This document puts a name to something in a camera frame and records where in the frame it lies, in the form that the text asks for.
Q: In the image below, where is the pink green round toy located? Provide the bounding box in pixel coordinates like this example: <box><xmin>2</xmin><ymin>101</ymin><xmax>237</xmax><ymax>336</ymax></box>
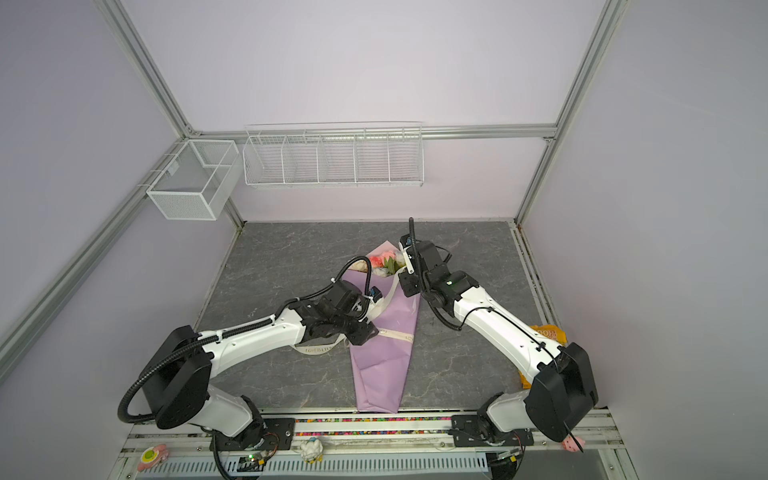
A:
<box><xmin>137</xmin><ymin>444</ymin><xmax>169</xmax><ymax>472</ymax></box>

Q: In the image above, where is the aluminium enclosure frame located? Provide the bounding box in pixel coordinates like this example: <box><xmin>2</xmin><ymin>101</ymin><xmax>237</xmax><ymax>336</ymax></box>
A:
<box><xmin>1</xmin><ymin>1</ymin><xmax>627</xmax><ymax>382</ymax></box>

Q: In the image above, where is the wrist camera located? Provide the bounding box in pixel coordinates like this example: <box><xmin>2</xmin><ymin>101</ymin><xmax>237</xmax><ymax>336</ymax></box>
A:
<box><xmin>326</xmin><ymin>278</ymin><xmax>384</xmax><ymax>307</ymax></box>
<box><xmin>400</xmin><ymin>236</ymin><xmax>452</xmax><ymax>274</ymax></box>

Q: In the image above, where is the cream printed ribbon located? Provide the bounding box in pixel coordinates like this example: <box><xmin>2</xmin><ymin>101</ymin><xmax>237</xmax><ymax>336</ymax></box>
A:
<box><xmin>288</xmin><ymin>275</ymin><xmax>414</xmax><ymax>355</ymax></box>

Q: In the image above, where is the white wire shelf basket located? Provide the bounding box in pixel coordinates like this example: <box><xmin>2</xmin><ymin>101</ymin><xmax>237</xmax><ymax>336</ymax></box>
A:
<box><xmin>242</xmin><ymin>122</ymin><xmax>425</xmax><ymax>188</ymax></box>

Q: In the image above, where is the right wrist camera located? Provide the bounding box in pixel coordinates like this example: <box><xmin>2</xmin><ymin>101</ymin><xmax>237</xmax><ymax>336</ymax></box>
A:
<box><xmin>400</xmin><ymin>236</ymin><xmax>452</xmax><ymax>274</ymax></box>

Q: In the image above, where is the yellow snack bag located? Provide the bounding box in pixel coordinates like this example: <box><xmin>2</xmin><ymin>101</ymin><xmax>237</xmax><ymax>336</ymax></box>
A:
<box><xmin>518</xmin><ymin>324</ymin><xmax>568</xmax><ymax>390</ymax></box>

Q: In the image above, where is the white crumpled toy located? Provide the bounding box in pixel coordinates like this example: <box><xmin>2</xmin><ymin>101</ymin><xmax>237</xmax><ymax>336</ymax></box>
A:
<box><xmin>299</xmin><ymin>437</ymin><xmax>324</xmax><ymax>464</ymax></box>

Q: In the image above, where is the white mesh box basket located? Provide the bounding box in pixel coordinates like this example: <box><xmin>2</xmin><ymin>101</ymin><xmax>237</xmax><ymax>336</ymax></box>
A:
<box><xmin>147</xmin><ymin>140</ymin><xmax>243</xmax><ymax>221</ymax></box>

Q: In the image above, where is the pink purple wrapping paper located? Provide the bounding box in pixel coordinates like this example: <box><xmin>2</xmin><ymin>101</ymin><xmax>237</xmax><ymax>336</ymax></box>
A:
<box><xmin>350</xmin><ymin>241</ymin><xmax>420</xmax><ymax>414</ymax></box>

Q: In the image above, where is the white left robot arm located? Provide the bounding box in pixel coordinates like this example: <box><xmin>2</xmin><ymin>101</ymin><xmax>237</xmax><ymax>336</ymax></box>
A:
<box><xmin>117</xmin><ymin>293</ymin><xmax>386</xmax><ymax>450</ymax></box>

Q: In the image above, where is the cream fake rose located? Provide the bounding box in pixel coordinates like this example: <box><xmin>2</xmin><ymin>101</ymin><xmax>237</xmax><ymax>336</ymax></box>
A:
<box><xmin>349</xmin><ymin>260</ymin><xmax>369</xmax><ymax>273</ymax></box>

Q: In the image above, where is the front rail base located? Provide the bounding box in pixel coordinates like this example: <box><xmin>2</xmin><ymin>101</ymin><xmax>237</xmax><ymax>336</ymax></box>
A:
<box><xmin>109</xmin><ymin>408</ymin><xmax>638</xmax><ymax>479</ymax></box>

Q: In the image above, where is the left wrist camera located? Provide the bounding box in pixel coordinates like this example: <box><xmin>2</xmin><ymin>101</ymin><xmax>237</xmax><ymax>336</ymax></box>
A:
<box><xmin>326</xmin><ymin>278</ymin><xmax>384</xmax><ymax>307</ymax></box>

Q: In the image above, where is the pink pig toy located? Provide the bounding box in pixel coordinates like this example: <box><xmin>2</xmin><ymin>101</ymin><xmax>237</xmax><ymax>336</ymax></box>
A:
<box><xmin>561</xmin><ymin>436</ymin><xmax>585</xmax><ymax>452</ymax></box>

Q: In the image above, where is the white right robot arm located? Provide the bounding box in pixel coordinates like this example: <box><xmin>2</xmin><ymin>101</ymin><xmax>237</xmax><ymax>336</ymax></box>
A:
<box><xmin>398</xmin><ymin>268</ymin><xmax>599</xmax><ymax>444</ymax></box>

